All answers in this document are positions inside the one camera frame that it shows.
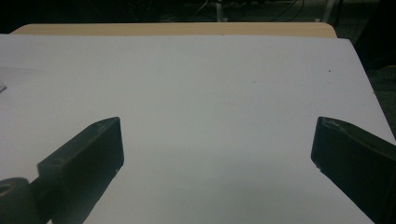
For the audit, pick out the black curtain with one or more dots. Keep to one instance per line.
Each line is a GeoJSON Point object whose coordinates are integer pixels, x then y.
{"type": "Point", "coordinates": [379, 34]}

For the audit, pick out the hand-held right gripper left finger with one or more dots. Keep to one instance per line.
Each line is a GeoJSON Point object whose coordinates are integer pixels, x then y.
{"type": "Point", "coordinates": [84, 161]}

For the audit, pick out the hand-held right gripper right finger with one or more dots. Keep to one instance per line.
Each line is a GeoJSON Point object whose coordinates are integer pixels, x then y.
{"type": "Point", "coordinates": [355, 161]}

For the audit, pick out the white board sheet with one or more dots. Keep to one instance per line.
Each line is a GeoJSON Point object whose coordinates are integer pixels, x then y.
{"type": "Point", "coordinates": [202, 93]}

